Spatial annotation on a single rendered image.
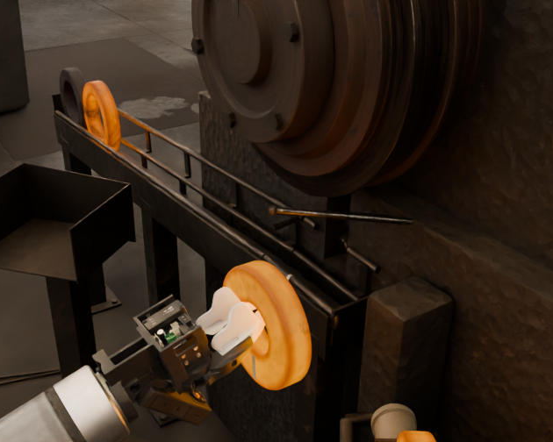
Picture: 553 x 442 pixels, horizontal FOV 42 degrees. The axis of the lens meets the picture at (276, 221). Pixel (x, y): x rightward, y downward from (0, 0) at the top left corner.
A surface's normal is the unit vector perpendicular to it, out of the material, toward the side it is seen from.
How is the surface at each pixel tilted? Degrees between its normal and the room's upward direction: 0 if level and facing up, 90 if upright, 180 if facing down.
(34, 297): 1
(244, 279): 89
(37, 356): 0
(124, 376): 91
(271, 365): 89
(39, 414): 19
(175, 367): 91
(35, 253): 5
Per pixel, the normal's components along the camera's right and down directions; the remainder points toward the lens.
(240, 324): 0.60, 0.39
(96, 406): 0.22, -0.26
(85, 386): -0.07, -0.64
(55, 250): -0.07, -0.89
